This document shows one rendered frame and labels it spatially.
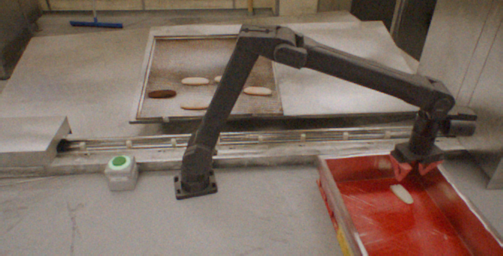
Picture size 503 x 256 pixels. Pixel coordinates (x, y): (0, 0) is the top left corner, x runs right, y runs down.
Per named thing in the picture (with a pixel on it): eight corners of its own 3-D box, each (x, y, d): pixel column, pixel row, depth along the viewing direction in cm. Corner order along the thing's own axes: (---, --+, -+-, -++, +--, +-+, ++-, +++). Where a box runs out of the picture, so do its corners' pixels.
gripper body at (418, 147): (442, 157, 98) (451, 135, 93) (408, 165, 95) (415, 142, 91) (424, 142, 103) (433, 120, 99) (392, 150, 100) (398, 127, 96)
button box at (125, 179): (109, 200, 111) (101, 172, 105) (116, 181, 117) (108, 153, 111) (138, 198, 111) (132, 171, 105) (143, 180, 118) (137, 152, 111)
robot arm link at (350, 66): (270, 43, 90) (269, 64, 81) (279, 21, 86) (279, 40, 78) (432, 98, 95) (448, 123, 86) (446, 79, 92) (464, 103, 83)
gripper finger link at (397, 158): (421, 184, 101) (431, 157, 96) (398, 190, 99) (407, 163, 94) (405, 168, 106) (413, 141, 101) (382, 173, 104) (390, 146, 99)
